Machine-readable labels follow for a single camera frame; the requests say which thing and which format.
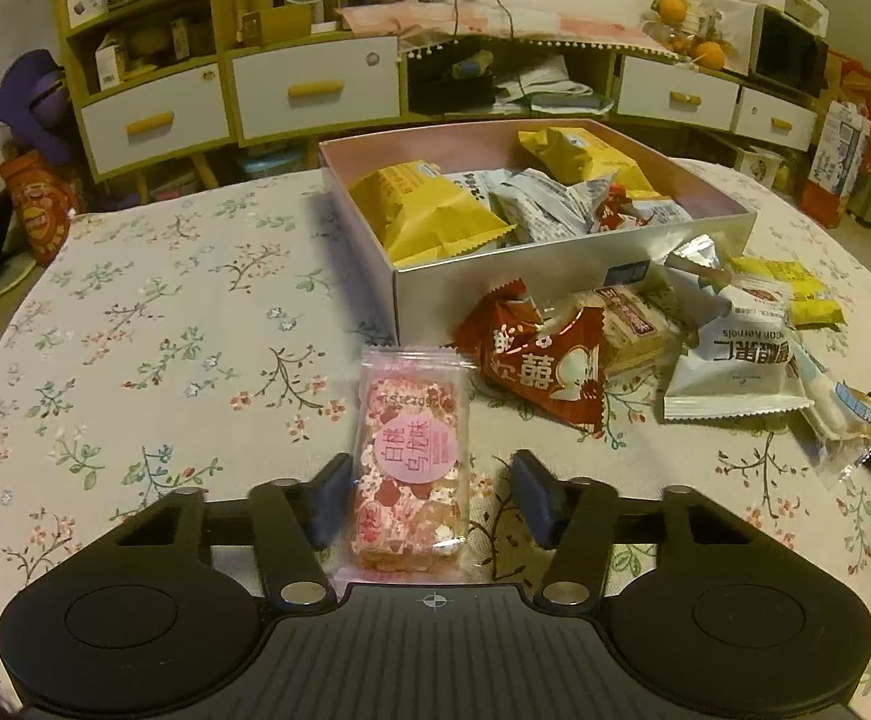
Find pink silver cardboard box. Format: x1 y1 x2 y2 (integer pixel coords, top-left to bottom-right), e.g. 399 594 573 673
319 118 759 346

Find white text-printed packet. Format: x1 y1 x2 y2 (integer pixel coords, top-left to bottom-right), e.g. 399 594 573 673
491 167 612 245

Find large yellow snack packet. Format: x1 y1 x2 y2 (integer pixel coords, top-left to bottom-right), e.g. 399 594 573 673
349 160 513 269

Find pink runner cloth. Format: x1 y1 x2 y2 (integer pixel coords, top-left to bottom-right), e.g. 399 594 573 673
334 0 677 53

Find clear biscuit packet brown label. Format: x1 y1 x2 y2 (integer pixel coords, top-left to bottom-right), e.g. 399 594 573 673
548 285 695 380

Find white drawer yellow handle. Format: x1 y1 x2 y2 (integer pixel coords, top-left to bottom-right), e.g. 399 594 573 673
619 56 740 134
79 66 228 177
233 37 401 142
735 88 818 151

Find yellow wooden shelf cabinet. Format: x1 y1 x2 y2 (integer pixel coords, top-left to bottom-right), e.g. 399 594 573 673
53 0 407 181

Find dark red snack packet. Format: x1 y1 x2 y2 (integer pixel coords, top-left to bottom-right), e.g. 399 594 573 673
454 280 608 434

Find clear plastic storage bin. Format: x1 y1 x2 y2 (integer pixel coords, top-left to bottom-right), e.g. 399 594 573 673
241 150 309 181

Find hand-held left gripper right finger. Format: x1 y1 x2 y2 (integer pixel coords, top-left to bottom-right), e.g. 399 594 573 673
510 450 752 608

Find orange printed bag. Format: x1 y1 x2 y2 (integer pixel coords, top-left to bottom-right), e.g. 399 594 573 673
0 150 80 267

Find brown cardboard box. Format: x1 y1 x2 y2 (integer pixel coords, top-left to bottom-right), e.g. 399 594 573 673
244 7 309 42

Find purple plush toy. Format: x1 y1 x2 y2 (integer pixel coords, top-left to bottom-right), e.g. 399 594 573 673
0 51 77 166

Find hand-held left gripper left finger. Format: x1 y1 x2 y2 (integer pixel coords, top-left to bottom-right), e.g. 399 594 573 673
109 454 354 608

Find clear packet white bar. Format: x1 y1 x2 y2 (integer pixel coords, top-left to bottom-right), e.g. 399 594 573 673
786 337 871 482

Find small white carton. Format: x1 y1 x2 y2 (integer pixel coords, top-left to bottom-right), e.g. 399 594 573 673
94 41 125 87

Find long yellow wooden sideboard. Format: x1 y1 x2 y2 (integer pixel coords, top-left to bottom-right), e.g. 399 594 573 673
401 34 819 151

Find white nut packet black print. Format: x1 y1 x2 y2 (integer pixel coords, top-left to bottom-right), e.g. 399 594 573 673
662 281 813 422

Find small yellow packet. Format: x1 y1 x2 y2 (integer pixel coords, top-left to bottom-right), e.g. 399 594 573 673
728 256 846 329

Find pink flowered snack packet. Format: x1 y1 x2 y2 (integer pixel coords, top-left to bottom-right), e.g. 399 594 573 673
349 345 476 580

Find black electronic device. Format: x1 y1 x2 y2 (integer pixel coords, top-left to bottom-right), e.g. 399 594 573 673
409 67 497 113

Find red white candy packet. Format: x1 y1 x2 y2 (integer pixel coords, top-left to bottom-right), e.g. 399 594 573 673
593 184 657 235

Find black microwave oven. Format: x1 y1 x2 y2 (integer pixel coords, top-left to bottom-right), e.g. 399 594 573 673
750 4 830 98

